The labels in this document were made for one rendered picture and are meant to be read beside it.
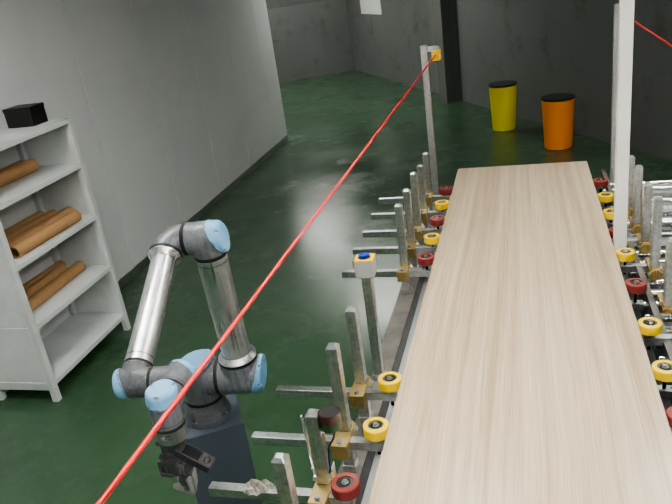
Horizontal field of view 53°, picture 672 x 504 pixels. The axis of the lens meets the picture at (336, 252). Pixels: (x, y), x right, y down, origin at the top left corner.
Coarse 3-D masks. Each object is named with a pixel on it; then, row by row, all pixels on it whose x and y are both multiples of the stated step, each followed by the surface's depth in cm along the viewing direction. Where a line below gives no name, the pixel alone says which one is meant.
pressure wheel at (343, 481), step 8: (344, 472) 187; (336, 480) 185; (344, 480) 184; (352, 480) 184; (336, 488) 182; (344, 488) 181; (352, 488) 181; (360, 488) 184; (336, 496) 182; (344, 496) 181; (352, 496) 181
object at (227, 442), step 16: (240, 416) 270; (192, 432) 265; (208, 432) 263; (224, 432) 265; (240, 432) 267; (208, 448) 265; (224, 448) 267; (240, 448) 270; (224, 464) 270; (240, 464) 272; (208, 480) 270; (224, 480) 273; (240, 480) 275; (208, 496) 273
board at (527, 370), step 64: (512, 192) 382; (576, 192) 368; (448, 256) 313; (512, 256) 303; (576, 256) 295; (448, 320) 258; (512, 320) 252; (576, 320) 246; (448, 384) 220; (512, 384) 215; (576, 384) 211; (640, 384) 206; (384, 448) 195; (448, 448) 191; (512, 448) 188; (576, 448) 184; (640, 448) 181
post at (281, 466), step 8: (280, 456) 157; (288, 456) 158; (272, 464) 157; (280, 464) 156; (288, 464) 158; (280, 472) 157; (288, 472) 158; (280, 480) 158; (288, 480) 158; (280, 488) 159; (288, 488) 159; (280, 496) 160; (288, 496) 160; (296, 496) 163
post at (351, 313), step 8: (352, 312) 223; (352, 320) 224; (352, 328) 225; (352, 336) 226; (360, 336) 229; (352, 344) 228; (360, 344) 228; (352, 352) 229; (360, 352) 228; (352, 360) 230; (360, 360) 230; (360, 368) 231; (360, 376) 232; (368, 400) 237; (360, 408) 238; (368, 408) 237; (360, 416) 239; (368, 416) 239
